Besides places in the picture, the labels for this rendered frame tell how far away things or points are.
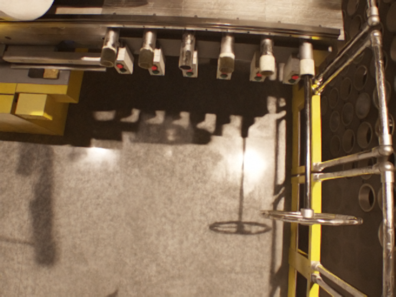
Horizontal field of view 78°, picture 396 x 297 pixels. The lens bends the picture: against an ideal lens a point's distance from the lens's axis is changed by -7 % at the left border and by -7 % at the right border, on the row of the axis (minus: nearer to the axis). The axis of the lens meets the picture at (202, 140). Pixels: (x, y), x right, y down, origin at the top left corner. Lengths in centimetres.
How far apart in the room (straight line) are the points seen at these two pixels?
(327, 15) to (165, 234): 161
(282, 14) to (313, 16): 14
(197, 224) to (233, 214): 26
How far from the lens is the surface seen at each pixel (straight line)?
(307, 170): 108
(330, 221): 91
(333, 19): 130
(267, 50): 117
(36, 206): 226
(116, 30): 127
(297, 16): 125
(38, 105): 164
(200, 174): 188
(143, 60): 115
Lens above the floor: 187
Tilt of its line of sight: 79 degrees down
